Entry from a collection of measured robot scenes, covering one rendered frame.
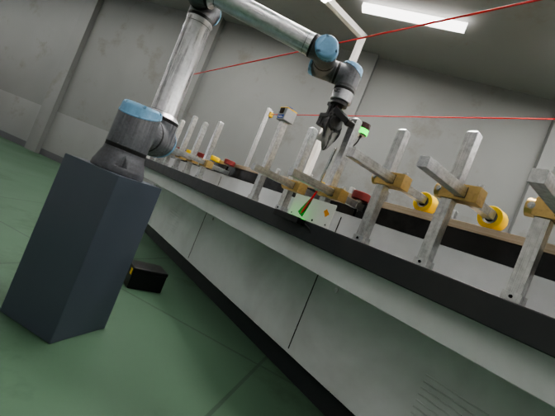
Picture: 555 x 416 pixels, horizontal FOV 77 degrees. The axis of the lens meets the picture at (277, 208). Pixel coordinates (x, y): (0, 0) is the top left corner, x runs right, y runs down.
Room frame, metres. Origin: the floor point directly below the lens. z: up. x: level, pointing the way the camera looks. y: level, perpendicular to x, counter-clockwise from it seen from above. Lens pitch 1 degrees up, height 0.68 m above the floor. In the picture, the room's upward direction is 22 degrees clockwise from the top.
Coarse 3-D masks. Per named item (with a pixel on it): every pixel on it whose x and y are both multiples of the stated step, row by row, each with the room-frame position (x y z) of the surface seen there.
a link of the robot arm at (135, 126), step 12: (120, 108) 1.26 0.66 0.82; (132, 108) 1.25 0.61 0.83; (144, 108) 1.26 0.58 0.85; (120, 120) 1.25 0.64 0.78; (132, 120) 1.25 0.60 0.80; (144, 120) 1.26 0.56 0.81; (156, 120) 1.30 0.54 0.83; (120, 132) 1.25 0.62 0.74; (132, 132) 1.25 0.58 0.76; (144, 132) 1.27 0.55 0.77; (156, 132) 1.33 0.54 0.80; (132, 144) 1.26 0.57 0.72; (144, 144) 1.29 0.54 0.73; (156, 144) 1.39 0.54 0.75
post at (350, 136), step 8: (360, 120) 1.46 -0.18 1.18; (352, 128) 1.45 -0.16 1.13; (344, 136) 1.47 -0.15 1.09; (352, 136) 1.45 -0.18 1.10; (344, 144) 1.45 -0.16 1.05; (352, 144) 1.46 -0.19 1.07; (344, 152) 1.44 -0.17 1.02; (336, 160) 1.46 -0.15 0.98; (344, 160) 1.46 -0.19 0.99; (336, 168) 1.45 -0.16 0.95; (328, 176) 1.47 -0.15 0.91; (336, 176) 1.45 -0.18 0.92; (328, 184) 1.45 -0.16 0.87; (336, 184) 1.46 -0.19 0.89; (320, 200) 1.46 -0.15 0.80; (328, 200) 1.45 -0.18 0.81
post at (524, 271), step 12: (540, 228) 0.86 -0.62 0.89; (552, 228) 0.87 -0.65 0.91; (528, 240) 0.87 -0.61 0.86; (540, 240) 0.85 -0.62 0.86; (528, 252) 0.86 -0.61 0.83; (540, 252) 0.86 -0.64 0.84; (516, 264) 0.87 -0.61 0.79; (528, 264) 0.86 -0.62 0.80; (516, 276) 0.87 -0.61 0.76; (528, 276) 0.85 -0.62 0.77; (516, 288) 0.86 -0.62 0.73; (528, 288) 0.87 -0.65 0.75
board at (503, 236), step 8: (240, 168) 2.46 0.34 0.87; (248, 168) 2.38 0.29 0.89; (384, 208) 1.47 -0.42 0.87; (392, 208) 1.44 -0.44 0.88; (400, 208) 1.41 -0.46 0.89; (408, 208) 1.39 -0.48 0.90; (416, 216) 1.35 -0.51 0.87; (424, 216) 1.33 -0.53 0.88; (432, 216) 1.30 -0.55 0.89; (448, 224) 1.25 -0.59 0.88; (456, 224) 1.23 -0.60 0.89; (464, 224) 1.21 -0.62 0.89; (472, 232) 1.18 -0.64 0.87; (480, 232) 1.16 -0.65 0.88; (488, 232) 1.14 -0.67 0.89; (496, 232) 1.12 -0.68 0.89; (504, 232) 1.11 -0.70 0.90; (504, 240) 1.10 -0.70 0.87; (512, 240) 1.09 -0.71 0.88; (520, 240) 1.07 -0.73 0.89; (544, 248) 1.02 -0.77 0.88; (552, 248) 1.00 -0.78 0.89
